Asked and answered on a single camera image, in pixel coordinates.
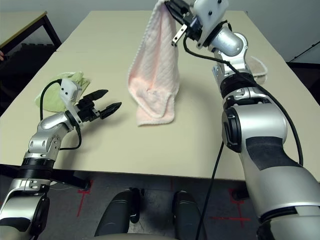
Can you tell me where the beige folded towel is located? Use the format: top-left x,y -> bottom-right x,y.
249,56 -> 268,78

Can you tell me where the dark grey robot left leg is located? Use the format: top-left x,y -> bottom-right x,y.
96,187 -> 141,237

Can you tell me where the red floor tape cross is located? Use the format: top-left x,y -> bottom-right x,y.
209,188 -> 251,228
75,179 -> 94,219

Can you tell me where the pink fluffy towel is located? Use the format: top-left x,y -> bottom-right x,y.
127,0 -> 181,127

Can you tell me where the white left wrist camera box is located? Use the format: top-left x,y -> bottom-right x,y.
59,78 -> 85,113

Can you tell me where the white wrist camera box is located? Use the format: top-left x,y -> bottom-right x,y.
59,78 -> 85,113
193,0 -> 230,48

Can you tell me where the green folded towel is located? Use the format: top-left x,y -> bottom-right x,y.
34,71 -> 92,113

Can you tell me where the black tripod bar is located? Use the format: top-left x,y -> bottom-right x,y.
287,41 -> 320,63

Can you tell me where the grey robot torso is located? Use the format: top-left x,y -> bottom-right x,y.
87,232 -> 201,240

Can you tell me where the dark grey robot leg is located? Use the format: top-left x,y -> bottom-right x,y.
96,187 -> 141,237
173,191 -> 207,240

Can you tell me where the black table foot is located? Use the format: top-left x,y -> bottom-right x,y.
231,188 -> 250,201

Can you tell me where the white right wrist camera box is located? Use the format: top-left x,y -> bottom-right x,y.
193,0 -> 230,48

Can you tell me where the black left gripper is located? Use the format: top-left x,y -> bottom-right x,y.
71,88 -> 123,126

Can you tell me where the wooden side table black frame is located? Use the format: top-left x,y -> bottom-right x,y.
0,10 -> 63,61

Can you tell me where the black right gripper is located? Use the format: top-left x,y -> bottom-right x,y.
164,0 -> 204,48

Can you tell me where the dark grey robot right leg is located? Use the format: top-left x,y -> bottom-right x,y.
173,191 -> 207,240

